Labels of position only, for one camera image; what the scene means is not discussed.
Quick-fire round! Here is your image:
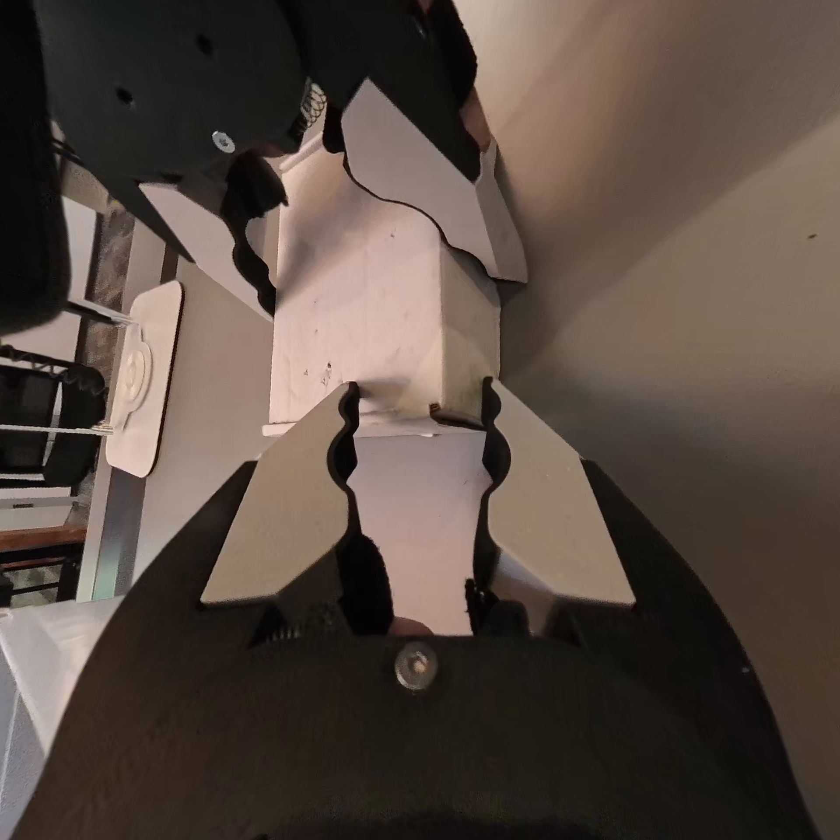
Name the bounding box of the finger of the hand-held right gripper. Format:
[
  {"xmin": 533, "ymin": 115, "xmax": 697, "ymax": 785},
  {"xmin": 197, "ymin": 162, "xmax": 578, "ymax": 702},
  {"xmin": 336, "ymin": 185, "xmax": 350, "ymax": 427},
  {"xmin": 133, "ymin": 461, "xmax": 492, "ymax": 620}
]
[
  {"xmin": 136, "ymin": 159, "xmax": 287, "ymax": 317},
  {"xmin": 340, "ymin": 77, "xmax": 530, "ymax": 284}
]

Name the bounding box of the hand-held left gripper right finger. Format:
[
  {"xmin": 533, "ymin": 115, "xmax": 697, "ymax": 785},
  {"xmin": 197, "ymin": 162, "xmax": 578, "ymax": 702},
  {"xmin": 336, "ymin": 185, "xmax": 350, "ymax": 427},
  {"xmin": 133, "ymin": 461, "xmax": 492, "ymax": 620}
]
[{"xmin": 481, "ymin": 378, "xmax": 637, "ymax": 632}]

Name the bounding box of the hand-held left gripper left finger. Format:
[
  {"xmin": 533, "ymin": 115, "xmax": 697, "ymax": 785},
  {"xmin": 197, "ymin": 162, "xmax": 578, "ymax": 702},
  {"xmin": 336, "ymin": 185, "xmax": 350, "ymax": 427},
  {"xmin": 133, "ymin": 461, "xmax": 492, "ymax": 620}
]
[{"xmin": 199, "ymin": 382, "xmax": 362, "ymax": 602}]

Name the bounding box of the white cardboard box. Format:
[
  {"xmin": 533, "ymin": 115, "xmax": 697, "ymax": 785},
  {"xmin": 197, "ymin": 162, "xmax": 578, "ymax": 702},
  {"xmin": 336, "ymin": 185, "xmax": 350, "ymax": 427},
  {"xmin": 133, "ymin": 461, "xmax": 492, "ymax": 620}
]
[{"xmin": 261, "ymin": 123, "xmax": 521, "ymax": 438}]

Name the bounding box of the person's right hand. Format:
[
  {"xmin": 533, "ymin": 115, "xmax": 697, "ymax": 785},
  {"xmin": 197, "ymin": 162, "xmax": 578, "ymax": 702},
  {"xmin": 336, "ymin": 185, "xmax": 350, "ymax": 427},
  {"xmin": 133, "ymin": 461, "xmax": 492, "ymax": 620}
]
[{"xmin": 458, "ymin": 91, "xmax": 494, "ymax": 150}]

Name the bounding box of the wooden shelf board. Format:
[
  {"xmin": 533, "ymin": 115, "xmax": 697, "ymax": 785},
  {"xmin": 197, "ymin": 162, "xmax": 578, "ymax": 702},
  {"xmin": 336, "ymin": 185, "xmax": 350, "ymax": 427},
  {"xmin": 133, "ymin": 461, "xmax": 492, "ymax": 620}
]
[{"xmin": 0, "ymin": 524, "xmax": 91, "ymax": 560}]

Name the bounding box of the metal wire stand arm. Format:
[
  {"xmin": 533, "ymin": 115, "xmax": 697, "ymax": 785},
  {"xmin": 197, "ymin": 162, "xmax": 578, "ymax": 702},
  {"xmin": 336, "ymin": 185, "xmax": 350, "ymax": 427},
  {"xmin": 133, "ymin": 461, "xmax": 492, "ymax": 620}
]
[
  {"xmin": 64, "ymin": 297, "xmax": 140, "ymax": 328},
  {"xmin": 0, "ymin": 423, "xmax": 117, "ymax": 438}
]

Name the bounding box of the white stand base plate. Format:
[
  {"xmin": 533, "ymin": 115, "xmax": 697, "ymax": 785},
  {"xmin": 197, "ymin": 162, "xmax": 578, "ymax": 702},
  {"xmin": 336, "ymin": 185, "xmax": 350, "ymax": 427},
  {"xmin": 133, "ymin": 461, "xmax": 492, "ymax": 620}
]
[{"xmin": 104, "ymin": 280, "xmax": 187, "ymax": 478}]

